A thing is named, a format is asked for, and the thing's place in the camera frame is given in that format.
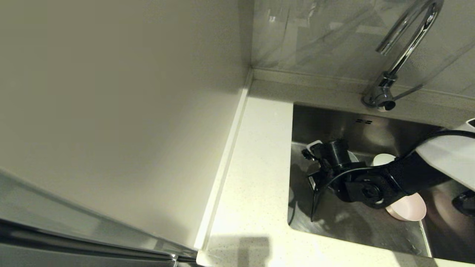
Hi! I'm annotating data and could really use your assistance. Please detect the stainless steel sink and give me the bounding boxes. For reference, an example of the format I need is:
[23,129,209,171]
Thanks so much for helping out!
[286,103,475,264]

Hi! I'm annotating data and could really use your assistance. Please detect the pale green bowl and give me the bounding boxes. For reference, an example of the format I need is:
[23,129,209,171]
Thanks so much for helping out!
[372,153,397,167]

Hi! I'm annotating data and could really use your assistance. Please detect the stainless steel appliance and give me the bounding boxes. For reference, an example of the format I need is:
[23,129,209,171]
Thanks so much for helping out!
[0,169,199,267]

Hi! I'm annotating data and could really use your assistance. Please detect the light blue bowl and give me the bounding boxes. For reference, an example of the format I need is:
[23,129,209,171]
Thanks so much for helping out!
[307,140,360,164]

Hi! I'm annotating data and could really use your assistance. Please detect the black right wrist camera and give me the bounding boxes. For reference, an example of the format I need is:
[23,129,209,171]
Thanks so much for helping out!
[307,171,330,194]

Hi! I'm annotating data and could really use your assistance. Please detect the pink bowl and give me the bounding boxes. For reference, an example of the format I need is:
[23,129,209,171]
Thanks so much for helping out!
[385,192,427,222]

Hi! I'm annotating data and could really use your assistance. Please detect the chrome gooseneck faucet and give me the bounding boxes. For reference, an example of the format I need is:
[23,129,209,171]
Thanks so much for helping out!
[362,0,444,112]

